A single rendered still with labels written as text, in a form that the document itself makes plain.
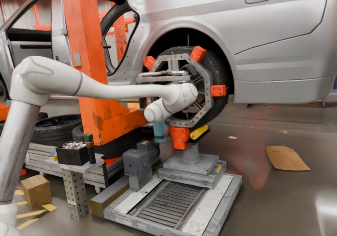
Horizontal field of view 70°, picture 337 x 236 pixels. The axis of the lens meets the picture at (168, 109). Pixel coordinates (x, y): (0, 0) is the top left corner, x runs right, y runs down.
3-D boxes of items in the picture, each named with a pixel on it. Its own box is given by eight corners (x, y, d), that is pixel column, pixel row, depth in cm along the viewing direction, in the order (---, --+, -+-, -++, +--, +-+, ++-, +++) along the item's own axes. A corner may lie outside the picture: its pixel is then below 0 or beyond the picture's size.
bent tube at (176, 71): (198, 73, 167) (197, 57, 165) (186, 76, 151) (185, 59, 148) (175, 74, 176) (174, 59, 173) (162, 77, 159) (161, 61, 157)
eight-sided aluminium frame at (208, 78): (214, 126, 176) (211, 50, 165) (211, 129, 171) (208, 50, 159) (152, 122, 203) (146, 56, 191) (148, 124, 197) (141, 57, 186)
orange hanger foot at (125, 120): (152, 121, 229) (148, 85, 222) (116, 139, 185) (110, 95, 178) (138, 120, 238) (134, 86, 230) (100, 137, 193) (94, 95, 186)
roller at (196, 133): (209, 129, 202) (208, 122, 201) (195, 141, 177) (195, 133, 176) (202, 129, 205) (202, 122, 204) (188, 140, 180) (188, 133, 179)
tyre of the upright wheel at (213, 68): (152, 56, 218) (168, 126, 227) (137, 57, 198) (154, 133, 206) (222, 36, 184) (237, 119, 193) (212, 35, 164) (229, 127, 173)
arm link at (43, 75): (85, 66, 88) (68, 68, 98) (33, 44, 75) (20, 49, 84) (76, 100, 87) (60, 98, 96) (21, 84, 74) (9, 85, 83)
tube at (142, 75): (173, 74, 177) (172, 60, 174) (159, 77, 160) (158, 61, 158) (153, 75, 185) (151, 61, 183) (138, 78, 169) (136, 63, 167)
